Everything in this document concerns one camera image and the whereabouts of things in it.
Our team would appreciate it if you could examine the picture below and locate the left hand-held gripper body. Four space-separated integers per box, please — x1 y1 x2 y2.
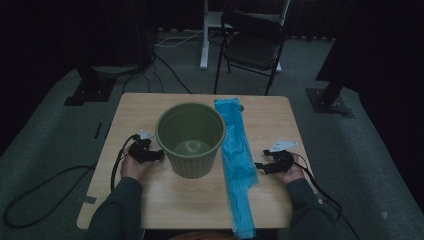
128 129 158 164

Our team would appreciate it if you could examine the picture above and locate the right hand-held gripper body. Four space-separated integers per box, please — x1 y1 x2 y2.
269 140 298 174

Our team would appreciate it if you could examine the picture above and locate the blue plastic bag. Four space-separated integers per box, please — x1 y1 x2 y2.
213 97 260 240

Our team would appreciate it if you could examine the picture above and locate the green plastic bin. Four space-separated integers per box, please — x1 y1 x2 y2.
154 102 227 180

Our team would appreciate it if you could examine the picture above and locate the person's right hand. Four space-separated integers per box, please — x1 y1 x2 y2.
275 152 306 185

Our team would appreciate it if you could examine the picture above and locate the person's left hand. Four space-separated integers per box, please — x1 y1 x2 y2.
119 146 152 183

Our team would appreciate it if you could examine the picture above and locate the grey round stand base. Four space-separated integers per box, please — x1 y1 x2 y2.
91 64 141 78

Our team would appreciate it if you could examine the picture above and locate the person's orange lap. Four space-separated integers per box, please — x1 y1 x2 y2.
168 230 238 240

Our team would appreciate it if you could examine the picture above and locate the black folding chair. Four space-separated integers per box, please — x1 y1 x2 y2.
213 10 288 97

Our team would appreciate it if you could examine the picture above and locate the dark curtain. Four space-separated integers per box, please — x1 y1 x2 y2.
0 0 158 156
314 0 424 204

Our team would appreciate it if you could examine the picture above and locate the left hand-held gripper cable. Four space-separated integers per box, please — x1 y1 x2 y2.
109 133 140 194

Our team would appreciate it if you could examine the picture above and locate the hand-held gripper cable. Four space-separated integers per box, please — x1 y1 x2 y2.
289 152 363 240
109 133 140 194

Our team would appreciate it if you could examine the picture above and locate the right hand-held gripper cable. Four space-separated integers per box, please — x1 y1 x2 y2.
289 152 363 240

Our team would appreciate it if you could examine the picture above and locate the long looped black floor cable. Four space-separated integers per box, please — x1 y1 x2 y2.
2 164 98 230

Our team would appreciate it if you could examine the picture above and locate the black stand with base plate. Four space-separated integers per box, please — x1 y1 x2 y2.
63 64 118 107
305 78 356 120

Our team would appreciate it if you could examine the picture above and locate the white desk frame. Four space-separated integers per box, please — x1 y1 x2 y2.
199 0 292 74

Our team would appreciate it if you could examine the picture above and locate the white floor cable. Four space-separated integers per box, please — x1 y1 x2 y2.
154 29 204 48

